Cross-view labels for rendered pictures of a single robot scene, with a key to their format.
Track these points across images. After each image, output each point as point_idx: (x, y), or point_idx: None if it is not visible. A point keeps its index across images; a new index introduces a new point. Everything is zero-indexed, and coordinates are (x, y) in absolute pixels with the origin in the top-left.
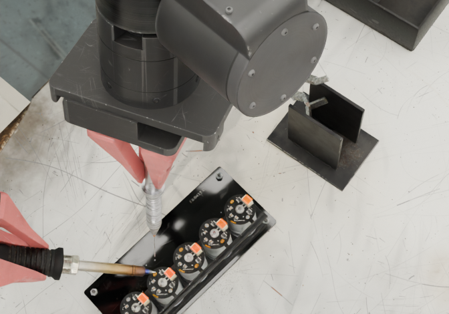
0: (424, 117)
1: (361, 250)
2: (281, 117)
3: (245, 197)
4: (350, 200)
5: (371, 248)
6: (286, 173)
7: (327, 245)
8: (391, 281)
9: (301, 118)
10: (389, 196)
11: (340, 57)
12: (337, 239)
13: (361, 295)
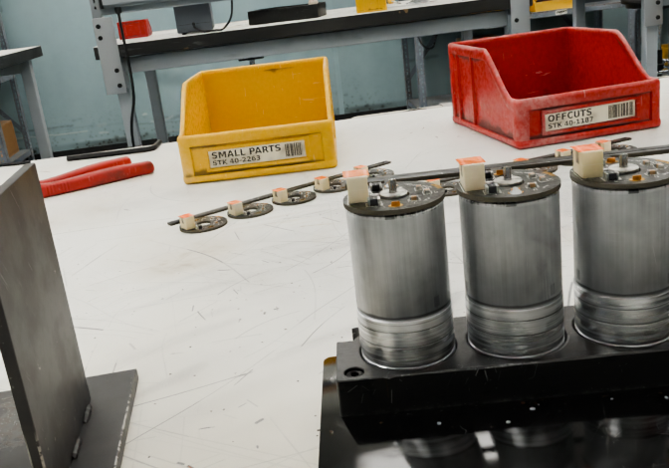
0: None
1: (241, 309)
2: None
3: (354, 175)
4: (149, 362)
5: (222, 306)
6: (177, 459)
7: (280, 332)
8: (254, 274)
9: (4, 229)
10: (92, 342)
11: None
12: (252, 332)
13: (316, 276)
